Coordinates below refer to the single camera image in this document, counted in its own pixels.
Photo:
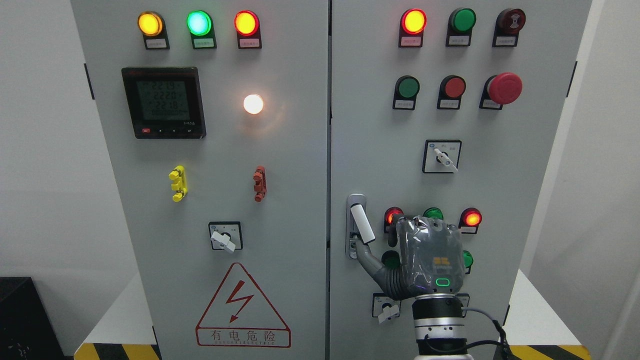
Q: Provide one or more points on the black box lower left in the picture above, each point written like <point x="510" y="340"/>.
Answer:
<point x="26" y="332"/>

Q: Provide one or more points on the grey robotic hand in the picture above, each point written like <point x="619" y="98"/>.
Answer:
<point x="431" y="259"/>

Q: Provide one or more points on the grey left cabinet door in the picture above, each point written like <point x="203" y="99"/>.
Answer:
<point x="284" y="235"/>

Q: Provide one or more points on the black selector switch bottom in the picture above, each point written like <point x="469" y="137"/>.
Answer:
<point x="464" y="299"/>

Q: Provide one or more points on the white selector switch upper right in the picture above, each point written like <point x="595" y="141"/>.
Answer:
<point x="441" y="156"/>

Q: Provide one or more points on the yellow terminal connector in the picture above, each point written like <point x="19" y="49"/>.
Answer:
<point x="179" y="184"/>

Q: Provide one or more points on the red terminal connector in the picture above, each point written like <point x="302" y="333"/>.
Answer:
<point x="260" y="188"/>

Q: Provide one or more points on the silver door handle latch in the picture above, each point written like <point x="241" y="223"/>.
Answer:
<point x="357" y="224"/>

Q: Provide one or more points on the red lit indicator light left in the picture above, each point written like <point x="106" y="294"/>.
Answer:
<point x="247" y="26"/>

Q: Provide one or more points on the green push button lower right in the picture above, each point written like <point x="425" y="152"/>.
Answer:
<point x="468" y="261"/>

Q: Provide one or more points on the grey right cabinet door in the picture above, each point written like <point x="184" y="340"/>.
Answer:
<point x="378" y="151"/>

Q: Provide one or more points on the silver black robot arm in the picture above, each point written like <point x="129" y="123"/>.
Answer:
<point x="439" y="328"/>

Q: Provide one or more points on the white selector switch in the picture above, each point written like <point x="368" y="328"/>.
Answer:
<point x="384" y="308"/>
<point x="441" y="156"/>

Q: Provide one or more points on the red emergency stop button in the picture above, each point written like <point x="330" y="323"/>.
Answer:
<point x="499" y="90"/>

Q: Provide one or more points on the white lit indicator light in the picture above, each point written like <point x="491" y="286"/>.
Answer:
<point x="253" y="104"/>

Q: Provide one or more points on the white selector switch left door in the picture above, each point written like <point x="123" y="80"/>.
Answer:
<point x="226" y="236"/>

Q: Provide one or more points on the red electric danger warning sticker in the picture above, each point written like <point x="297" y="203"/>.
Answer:
<point x="241" y="315"/>

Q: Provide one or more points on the white platform with hazard stripes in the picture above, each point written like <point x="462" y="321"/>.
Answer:
<point x="534" y="329"/>

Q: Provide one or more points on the green push button upper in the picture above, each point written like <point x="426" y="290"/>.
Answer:
<point x="406" y="92"/>

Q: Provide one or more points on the green indicator middle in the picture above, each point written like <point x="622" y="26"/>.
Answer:
<point x="433" y="213"/>

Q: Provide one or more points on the green push button lower left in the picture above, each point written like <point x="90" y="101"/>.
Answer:
<point x="391" y="259"/>

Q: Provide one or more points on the dark red buzzer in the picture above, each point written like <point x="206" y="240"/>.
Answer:
<point x="509" y="23"/>

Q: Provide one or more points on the white selector switch bottom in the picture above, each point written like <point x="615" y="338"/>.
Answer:
<point x="384" y="308"/>

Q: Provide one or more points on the green indicator top right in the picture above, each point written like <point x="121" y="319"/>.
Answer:
<point x="460" y="27"/>

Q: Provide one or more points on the green push button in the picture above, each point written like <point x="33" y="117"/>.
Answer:
<point x="468" y="261"/>
<point x="406" y="92"/>
<point x="391" y="259"/>

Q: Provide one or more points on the red push button upper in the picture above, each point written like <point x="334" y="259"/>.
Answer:
<point x="451" y="90"/>

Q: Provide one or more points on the black digital power meter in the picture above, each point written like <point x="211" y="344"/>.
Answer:
<point x="164" y="102"/>

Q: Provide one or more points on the red lit indicator middle right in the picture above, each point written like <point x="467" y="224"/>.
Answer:
<point x="470" y="220"/>

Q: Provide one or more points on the yellow indicator light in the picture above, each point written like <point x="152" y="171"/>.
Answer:
<point x="153" y="29"/>

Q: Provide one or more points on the red lit indicator top right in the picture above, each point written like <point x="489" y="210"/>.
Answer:
<point x="412" y="28"/>

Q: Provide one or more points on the green lit indicator light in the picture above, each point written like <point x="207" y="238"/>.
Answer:
<point x="201" y="29"/>

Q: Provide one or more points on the red lit indicator middle left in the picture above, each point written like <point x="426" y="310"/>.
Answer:
<point x="391" y="217"/>

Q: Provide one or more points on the grey cabinet door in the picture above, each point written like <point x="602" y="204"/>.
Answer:
<point x="284" y="235"/>
<point x="378" y="151"/>

